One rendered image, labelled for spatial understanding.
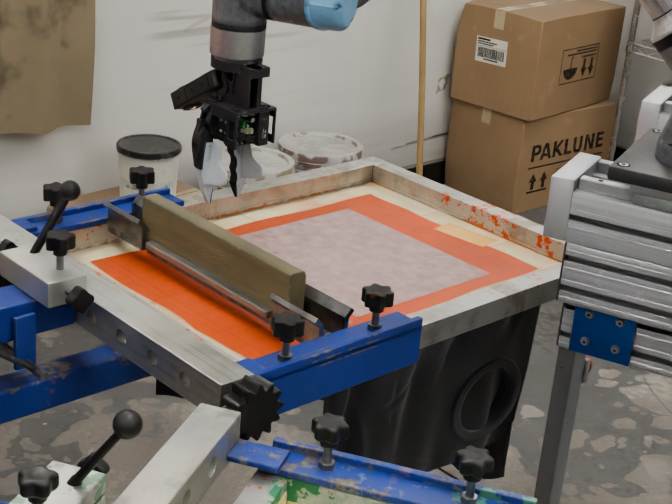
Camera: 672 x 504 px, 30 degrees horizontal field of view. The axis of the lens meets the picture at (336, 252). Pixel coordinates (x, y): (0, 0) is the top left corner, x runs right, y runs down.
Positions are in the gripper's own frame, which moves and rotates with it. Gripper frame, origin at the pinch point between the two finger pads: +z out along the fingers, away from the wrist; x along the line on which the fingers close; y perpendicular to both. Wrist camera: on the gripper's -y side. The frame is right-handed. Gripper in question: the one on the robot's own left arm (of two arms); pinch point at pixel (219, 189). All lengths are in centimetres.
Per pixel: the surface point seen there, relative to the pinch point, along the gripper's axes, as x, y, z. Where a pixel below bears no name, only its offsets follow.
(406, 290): 26.4, 14.7, 16.7
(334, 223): 36.0, -12.3, 16.9
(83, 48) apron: 99, -193, 35
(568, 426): 78, 15, 59
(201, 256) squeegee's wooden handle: -1.2, -1.9, 11.0
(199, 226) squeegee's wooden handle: -1.0, -3.0, 6.7
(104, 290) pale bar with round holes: -22.9, 5.5, 8.4
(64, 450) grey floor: 40, -106, 113
